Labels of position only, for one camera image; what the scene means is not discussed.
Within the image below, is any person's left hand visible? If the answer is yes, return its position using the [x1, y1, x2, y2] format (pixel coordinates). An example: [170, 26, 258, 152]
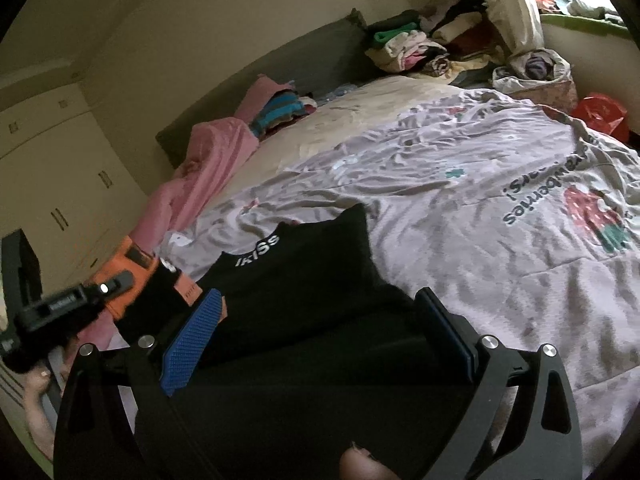
[22, 339, 76, 463]

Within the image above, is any cluttered green window sill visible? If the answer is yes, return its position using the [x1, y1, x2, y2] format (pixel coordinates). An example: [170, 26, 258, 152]
[535, 0, 632, 40]

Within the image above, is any pink blanket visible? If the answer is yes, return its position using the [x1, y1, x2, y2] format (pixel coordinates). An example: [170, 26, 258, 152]
[74, 74, 296, 351]

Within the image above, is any lilac strawberry print duvet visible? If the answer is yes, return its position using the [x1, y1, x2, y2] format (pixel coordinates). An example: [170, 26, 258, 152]
[160, 90, 639, 474]

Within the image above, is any cream curtain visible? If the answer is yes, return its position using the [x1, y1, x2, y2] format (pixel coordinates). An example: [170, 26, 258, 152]
[486, 0, 544, 54]

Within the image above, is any person's right hand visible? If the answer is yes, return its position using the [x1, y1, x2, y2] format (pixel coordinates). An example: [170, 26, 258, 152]
[340, 444, 399, 480]

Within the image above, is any black IKISS sweater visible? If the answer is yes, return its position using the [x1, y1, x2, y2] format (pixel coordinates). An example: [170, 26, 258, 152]
[92, 202, 482, 480]

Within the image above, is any red plastic bag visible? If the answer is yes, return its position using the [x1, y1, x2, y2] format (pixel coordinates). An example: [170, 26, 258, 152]
[572, 92, 630, 144]

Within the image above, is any basket of clothes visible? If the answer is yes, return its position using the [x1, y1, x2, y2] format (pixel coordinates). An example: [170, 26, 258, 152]
[492, 49, 578, 113]

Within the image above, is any dark grey headboard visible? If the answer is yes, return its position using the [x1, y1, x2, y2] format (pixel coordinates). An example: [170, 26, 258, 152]
[155, 9, 366, 168]

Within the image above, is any cream bed sheet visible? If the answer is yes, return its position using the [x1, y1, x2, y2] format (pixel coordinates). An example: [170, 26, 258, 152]
[205, 76, 461, 210]

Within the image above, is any cream wardrobe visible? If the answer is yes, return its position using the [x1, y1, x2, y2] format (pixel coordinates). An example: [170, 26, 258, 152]
[1, 84, 146, 292]

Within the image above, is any striped folded clothes stack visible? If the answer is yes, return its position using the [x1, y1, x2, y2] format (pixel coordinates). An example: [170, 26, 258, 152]
[250, 90, 318, 139]

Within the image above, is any mixed folded clothes pile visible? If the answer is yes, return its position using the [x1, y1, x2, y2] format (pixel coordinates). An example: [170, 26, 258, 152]
[363, 0, 509, 78]

